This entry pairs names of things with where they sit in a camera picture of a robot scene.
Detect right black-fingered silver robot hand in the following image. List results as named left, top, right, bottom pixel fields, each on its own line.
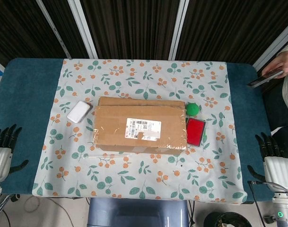
left=247, top=132, right=288, bottom=193

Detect left black-fingered silver robot hand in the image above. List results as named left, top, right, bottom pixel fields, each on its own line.
left=0, top=123, right=30, bottom=184

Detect cardboard box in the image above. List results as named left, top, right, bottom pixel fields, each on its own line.
left=93, top=96, right=188, bottom=156

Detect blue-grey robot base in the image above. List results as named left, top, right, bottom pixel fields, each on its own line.
left=87, top=198, right=191, bottom=227

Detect black round bin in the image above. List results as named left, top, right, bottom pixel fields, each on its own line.
left=204, top=211, right=251, bottom=227

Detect teal table cover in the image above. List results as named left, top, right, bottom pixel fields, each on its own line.
left=0, top=58, right=280, bottom=201

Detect small white rounded case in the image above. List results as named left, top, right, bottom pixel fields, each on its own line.
left=67, top=100, right=91, bottom=123

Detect red stamp pad case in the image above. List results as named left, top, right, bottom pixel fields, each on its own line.
left=185, top=117, right=207, bottom=148

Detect black smartphone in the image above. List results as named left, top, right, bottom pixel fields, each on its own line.
left=247, top=70, right=285, bottom=88

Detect green ball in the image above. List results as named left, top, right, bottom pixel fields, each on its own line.
left=185, top=103, right=201, bottom=117

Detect person's bare hand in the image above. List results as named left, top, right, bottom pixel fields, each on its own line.
left=262, top=51, right=288, bottom=78

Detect floral leaf-print tablecloth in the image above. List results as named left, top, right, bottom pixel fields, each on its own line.
left=32, top=59, right=248, bottom=204

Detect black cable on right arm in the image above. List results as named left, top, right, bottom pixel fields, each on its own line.
left=249, top=181, right=288, bottom=227

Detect white slanted partition post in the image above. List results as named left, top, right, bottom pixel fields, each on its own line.
left=252, top=23, right=288, bottom=71

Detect thin grey partition post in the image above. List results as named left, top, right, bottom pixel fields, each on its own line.
left=36, top=0, right=71, bottom=60

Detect wide white partition post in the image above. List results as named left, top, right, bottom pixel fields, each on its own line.
left=68, top=0, right=98, bottom=59

